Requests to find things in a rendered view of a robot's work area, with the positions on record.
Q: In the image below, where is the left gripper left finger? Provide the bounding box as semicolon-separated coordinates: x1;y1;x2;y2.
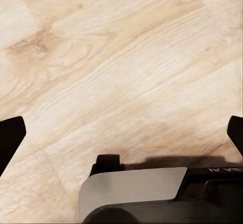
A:
0;116;26;176

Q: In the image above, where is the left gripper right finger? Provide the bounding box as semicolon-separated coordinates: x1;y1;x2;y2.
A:
227;116;243;156

